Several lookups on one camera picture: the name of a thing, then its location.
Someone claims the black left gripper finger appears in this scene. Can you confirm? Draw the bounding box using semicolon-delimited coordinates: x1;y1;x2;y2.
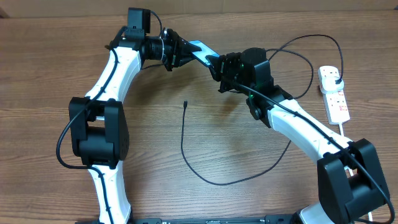
174;52;196;68
183;39;201;53

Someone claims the Samsung Galaxy smartphone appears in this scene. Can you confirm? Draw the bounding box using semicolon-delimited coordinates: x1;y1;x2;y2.
189;40;220;67

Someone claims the black USB charging cable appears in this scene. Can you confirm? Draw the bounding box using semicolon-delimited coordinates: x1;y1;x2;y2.
180;34;345;187

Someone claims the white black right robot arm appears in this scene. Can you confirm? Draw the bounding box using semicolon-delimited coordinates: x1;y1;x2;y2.
205;48;396;223

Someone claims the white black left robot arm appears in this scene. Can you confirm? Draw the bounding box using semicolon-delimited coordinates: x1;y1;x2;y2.
55;8;206;223

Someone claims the white charger plug adapter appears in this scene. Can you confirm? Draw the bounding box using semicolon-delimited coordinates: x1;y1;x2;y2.
320;77;345;94

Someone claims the white power extension strip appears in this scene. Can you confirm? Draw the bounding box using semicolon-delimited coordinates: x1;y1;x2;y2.
317;65;350;124

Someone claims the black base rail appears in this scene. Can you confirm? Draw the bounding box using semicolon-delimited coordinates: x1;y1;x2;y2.
75;213;299;224

